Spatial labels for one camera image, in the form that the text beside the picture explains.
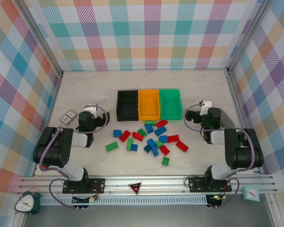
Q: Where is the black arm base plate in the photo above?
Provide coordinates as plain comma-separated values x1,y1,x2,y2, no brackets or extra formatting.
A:
188,177,232,192
62,178,106,194

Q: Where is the green plastic bin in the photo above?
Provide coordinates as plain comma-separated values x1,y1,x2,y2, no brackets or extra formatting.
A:
159,88,182,121

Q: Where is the aluminium mounting rail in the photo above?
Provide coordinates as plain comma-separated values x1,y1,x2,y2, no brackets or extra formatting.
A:
18,175,279,195

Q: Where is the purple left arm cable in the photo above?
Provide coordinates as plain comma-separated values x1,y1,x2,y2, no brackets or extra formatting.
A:
39,105,110,209

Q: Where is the orange plastic bin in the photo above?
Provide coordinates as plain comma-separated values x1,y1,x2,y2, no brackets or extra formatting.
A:
137,89,162,122

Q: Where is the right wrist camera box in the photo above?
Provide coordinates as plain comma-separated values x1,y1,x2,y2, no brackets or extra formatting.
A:
198,99,213,112

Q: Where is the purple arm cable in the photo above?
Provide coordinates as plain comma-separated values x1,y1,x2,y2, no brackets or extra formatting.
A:
184,102,255,210
39,105,110,209

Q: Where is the teal square clock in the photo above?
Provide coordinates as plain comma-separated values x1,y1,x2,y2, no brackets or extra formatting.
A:
241,185,260,202

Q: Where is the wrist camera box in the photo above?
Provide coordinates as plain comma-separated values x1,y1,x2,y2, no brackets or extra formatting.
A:
198,99,213,112
82,103,98,118

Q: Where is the playing card box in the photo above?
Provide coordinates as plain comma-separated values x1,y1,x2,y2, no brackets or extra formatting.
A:
58,109,75,123

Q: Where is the aluminium side rail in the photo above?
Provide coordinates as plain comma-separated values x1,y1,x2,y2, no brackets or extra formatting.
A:
33,75,64,177
226,70,264,175

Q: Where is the dark green alarm clock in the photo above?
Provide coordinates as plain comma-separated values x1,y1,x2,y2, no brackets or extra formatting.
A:
14,191,41,215

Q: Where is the black connector module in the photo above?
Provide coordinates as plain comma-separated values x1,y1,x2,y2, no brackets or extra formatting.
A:
71,195,100,204
206,194,226,202

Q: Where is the black plastic bin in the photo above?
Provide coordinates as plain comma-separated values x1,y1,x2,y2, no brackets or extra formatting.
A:
116,89,140,122

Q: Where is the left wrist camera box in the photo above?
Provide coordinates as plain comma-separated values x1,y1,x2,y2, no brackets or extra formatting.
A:
82,103,98,118

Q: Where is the white slotted cable duct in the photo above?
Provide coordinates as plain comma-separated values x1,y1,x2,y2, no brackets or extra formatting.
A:
39,197,208,207

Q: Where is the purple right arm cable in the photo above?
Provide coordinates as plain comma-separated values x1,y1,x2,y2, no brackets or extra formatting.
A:
184,102,255,210

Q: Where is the red triangle warning sticker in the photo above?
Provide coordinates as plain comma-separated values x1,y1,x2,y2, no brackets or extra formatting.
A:
128,181,142,196

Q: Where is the aluminium frame post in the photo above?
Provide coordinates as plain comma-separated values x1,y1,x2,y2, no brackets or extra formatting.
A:
18,0,64,79
226,0,273,76

